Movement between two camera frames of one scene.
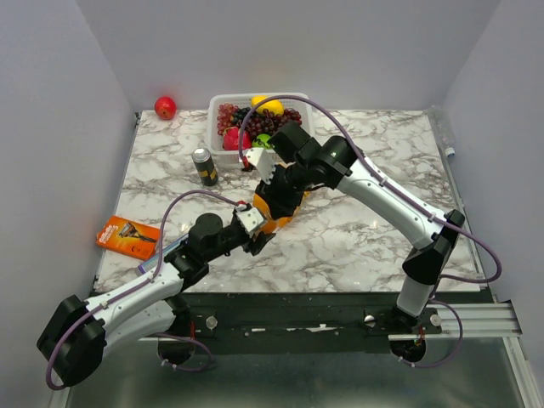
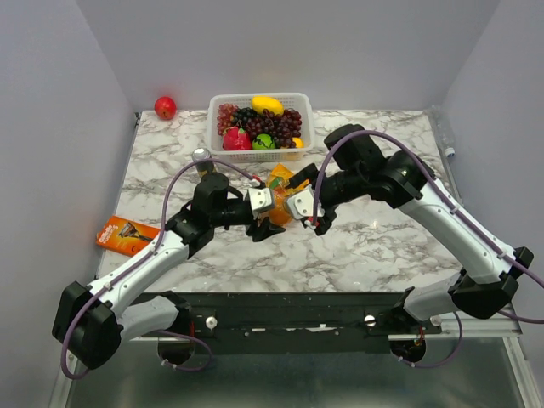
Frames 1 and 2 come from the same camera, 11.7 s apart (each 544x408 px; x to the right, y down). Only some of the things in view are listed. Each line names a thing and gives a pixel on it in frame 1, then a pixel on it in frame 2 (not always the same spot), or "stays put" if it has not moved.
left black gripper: x=254 y=247 -> x=265 y=229
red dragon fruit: x=230 y=139 stays put
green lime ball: x=261 y=141 stays put
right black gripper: x=279 y=205 -> x=308 y=172
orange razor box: x=129 y=236 stays put
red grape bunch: x=223 y=119 stays put
